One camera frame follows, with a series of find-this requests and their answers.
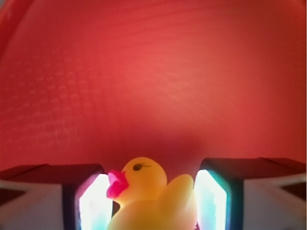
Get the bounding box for orange plastic tray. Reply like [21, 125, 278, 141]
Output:
[0, 0, 307, 179]

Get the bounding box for yellow rubber duck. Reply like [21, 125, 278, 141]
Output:
[106, 157, 197, 230]

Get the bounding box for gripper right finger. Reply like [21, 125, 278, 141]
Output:
[194, 158, 307, 230]

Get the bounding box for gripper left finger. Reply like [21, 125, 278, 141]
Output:
[0, 164, 113, 230]

